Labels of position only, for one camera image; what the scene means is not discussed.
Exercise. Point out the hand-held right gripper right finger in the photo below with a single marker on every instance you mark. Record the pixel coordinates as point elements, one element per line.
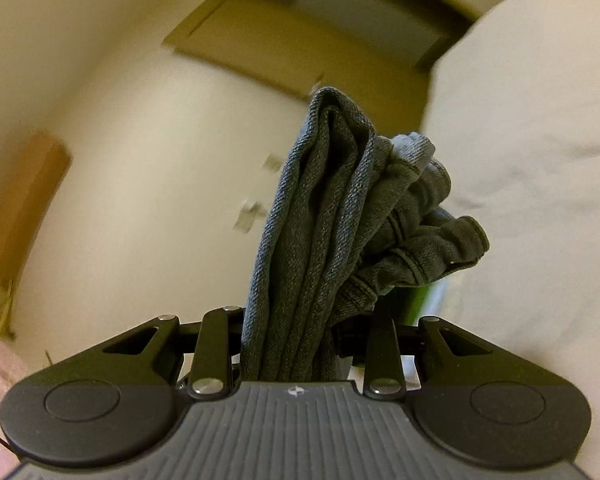
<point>382,340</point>

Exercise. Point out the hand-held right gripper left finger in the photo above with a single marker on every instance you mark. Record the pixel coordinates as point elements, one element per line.
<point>219,332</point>

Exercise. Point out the blue denim jeans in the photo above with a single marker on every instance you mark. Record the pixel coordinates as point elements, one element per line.
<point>305,240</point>

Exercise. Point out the green object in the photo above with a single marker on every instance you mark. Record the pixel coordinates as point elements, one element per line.
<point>422,305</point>

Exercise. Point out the brown wooden furniture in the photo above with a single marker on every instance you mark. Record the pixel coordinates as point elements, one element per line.
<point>25,200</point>

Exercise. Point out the white bed duvet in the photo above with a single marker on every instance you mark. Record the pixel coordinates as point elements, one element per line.
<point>540,125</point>

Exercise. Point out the wooden door frame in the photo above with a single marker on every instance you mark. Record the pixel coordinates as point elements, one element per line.
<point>280,40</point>

